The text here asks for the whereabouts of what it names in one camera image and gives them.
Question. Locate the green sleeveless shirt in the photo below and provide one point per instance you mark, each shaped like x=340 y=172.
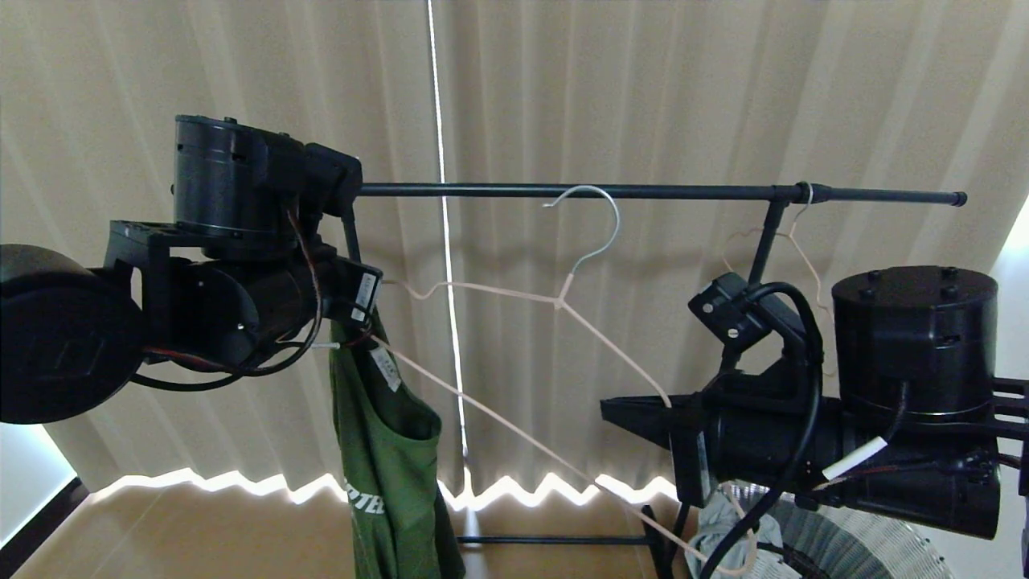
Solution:
x=386 y=474

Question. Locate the pale grey garment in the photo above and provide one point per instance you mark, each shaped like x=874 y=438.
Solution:
x=727 y=535

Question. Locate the pink clothes hanger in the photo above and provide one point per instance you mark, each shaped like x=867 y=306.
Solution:
x=612 y=344
x=804 y=261

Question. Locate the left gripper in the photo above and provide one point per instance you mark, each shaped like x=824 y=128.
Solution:
x=257 y=301

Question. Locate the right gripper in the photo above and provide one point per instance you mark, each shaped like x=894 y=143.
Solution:
x=868 y=474

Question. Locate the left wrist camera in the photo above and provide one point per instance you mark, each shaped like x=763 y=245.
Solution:
x=334 y=177

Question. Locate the black clothes rack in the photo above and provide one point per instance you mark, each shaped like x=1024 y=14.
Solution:
x=683 y=192

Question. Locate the white laundry basket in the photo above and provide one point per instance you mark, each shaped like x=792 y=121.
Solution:
x=876 y=547

